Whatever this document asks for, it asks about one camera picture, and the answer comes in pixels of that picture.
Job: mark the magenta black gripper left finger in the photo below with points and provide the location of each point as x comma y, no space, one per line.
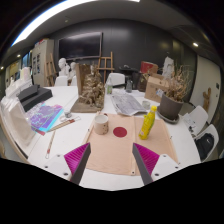
77,160

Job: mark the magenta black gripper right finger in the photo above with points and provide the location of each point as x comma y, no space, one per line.
146,161

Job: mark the long wooden stick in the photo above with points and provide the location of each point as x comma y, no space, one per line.
50,145

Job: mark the yellow plastic bottle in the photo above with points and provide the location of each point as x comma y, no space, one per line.
147,123

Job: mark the colourful purple book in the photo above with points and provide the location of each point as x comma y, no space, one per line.
42,117

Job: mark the folded newspaper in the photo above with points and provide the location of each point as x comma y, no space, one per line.
127,105

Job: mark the white chair near pot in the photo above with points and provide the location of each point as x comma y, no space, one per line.
195,120

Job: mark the white chair with black bag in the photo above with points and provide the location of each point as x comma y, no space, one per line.
206,142

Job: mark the grey pot with dried plant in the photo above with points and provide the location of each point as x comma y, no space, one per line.
173,97

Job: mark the brown wooden sculpture model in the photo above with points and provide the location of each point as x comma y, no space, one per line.
91,90

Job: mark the cardboard box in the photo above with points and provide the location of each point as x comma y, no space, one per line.
155,88

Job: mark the glass jar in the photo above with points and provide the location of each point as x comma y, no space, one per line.
129,86

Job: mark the clear plastic bottle green cap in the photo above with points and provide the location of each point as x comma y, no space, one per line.
109,86

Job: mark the white plaster bust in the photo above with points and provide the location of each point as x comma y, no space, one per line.
64,67

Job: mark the wooden easel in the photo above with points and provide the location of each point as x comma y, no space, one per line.
105,65

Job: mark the wall television screen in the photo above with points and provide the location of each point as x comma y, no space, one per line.
87,45

